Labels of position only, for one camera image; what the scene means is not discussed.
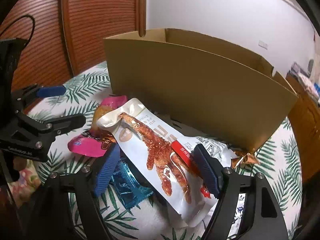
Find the white chicken feet snack pack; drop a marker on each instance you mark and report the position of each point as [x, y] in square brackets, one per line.
[164, 156]

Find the teal foil snack packet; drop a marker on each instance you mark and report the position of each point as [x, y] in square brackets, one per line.
[129, 191]

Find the wooden louvered wardrobe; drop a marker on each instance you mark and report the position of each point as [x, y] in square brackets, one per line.
[65, 36]

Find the wooden sideboard cabinet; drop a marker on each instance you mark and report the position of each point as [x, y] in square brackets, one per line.
[304, 119]

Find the white wall switch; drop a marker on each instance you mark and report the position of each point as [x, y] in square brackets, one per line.
[263, 44]

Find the floral bed sheet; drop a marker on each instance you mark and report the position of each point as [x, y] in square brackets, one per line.
[27, 183]

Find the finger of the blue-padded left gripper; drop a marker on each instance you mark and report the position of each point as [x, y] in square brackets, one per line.
[46, 92]
[60, 125]

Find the magenta small snack packet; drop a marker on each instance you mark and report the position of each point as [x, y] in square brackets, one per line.
[88, 145]

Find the brown cardboard box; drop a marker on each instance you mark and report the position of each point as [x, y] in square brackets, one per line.
[210, 84]

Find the folded floral cloth stack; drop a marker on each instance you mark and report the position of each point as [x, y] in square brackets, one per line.
[308, 85]

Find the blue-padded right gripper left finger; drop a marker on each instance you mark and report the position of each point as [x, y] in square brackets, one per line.
[53, 216]

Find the white blue snack pouch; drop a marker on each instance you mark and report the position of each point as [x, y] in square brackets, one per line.
[235, 225]

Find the pink brown snack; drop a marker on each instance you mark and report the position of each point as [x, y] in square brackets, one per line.
[107, 105]

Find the small white desk fan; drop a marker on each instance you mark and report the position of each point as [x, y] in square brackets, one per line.
[310, 66]

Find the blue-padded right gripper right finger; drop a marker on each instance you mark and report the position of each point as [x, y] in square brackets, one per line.
[262, 217]

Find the small gold brown candy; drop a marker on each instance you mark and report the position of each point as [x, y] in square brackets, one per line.
[243, 158]

